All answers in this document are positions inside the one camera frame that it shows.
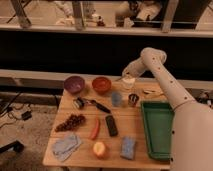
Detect orange bowl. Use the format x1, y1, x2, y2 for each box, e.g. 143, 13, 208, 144
92, 77, 111, 94

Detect red chili pepper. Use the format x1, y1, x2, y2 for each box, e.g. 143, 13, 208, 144
90, 118, 100, 140

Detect black handled peeler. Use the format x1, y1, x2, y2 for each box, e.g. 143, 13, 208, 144
73, 97, 111, 114

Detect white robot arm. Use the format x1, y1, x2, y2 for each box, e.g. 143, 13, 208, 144
122, 47, 213, 171

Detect white paper cup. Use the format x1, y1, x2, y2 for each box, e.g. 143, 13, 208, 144
122, 78, 135, 90

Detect blue plastic cup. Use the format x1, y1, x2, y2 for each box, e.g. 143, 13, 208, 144
111, 92, 122, 107

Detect blue sponge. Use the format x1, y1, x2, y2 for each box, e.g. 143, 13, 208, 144
120, 136, 136, 160

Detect small metal cup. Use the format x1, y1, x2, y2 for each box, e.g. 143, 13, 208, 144
128, 93, 139, 107

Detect light blue cloth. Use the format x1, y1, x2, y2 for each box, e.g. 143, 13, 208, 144
52, 134, 82, 162

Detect bunch of dark grapes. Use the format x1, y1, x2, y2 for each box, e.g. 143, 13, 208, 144
55, 114, 86, 132

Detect peach fruit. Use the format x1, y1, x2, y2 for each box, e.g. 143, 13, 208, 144
93, 142, 107, 158

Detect black rectangular bar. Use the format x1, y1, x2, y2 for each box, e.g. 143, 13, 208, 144
105, 115, 118, 136

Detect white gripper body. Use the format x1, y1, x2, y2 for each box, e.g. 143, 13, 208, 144
122, 63, 139, 78

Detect wooden spoon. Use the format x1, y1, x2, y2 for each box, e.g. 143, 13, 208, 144
143, 89, 163, 95

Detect black power adapter with cable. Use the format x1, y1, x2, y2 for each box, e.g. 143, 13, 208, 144
0, 106, 32, 129

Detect green plastic tray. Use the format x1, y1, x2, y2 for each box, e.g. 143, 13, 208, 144
141, 101, 174, 161

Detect purple bowl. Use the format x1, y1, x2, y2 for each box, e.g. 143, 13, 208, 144
64, 76, 85, 94

